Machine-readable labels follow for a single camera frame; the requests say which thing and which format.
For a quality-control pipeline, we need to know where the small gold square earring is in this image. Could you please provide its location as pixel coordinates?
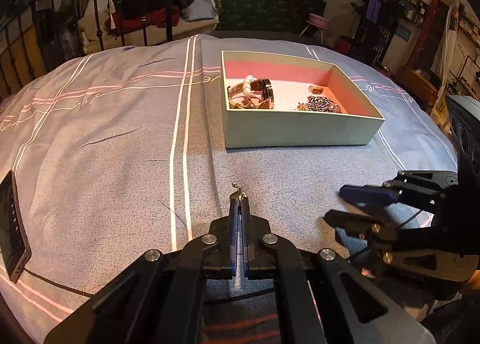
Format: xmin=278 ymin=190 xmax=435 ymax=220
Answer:
xmin=230 ymin=182 xmax=247 ymax=201

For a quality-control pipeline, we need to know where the dark chain necklace pile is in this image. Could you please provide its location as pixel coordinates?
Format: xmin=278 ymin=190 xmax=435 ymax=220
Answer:
xmin=296 ymin=94 xmax=344 ymax=114

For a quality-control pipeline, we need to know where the white pearl bracelet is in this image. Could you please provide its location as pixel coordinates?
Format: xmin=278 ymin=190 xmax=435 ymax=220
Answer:
xmin=241 ymin=74 xmax=260 ymax=98

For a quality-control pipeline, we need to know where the gold ring cluster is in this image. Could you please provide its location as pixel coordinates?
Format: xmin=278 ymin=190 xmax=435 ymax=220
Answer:
xmin=308 ymin=85 xmax=324 ymax=95

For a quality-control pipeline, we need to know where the pale green jewelry box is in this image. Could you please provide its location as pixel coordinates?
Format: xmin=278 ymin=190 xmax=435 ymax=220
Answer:
xmin=221 ymin=51 xmax=385 ymax=149

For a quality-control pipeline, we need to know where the person's right hand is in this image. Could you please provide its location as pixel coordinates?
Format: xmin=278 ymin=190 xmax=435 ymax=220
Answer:
xmin=459 ymin=276 xmax=480 ymax=303

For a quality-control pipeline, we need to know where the grey striped bed cover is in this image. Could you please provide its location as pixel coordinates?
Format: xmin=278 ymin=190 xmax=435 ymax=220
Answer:
xmin=1 ymin=35 xmax=456 ymax=343

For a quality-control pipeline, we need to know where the wooden ladder shelf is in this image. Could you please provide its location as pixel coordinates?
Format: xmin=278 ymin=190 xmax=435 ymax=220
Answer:
xmin=406 ymin=0 xmax=449 ymax=71

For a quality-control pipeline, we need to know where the pink round stool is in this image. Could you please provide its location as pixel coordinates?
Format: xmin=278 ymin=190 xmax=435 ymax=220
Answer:
xmin=299 ymin=13 xmax=329 ymax=43

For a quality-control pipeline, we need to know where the grey pillow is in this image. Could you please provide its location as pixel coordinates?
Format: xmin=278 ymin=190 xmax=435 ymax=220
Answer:
xmin=182 ymin=0 xmax=216 ymax=22

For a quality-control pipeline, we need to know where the dark green patterned cabinet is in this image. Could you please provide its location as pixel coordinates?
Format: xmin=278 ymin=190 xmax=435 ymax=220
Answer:
xmin=215 ymin=0 xmax=326 ymax=34

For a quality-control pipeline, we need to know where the red and black clothes pile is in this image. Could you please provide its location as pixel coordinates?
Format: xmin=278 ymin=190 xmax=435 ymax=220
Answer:
xmin=104 ymin=0 xmax=195 ymax=36

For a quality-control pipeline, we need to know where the black smartphone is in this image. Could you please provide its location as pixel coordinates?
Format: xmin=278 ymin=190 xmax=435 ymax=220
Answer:
xmin=0 ymin=170 xmax=32 ymax=284

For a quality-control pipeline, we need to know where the tan strap wristwatch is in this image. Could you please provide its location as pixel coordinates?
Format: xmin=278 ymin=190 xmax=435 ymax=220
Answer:
xmin=227 ymin=76 xmax=274 ymax=110

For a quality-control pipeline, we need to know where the black cable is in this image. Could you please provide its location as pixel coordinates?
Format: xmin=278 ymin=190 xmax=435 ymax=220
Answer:
xmin=22 ymin=211 xmax=421 ymax=298

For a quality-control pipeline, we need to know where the black metal bed frame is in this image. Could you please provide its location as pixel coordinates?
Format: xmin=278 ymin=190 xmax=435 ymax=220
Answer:
xmin=1 ymin=0 xmax=175 ymax=99

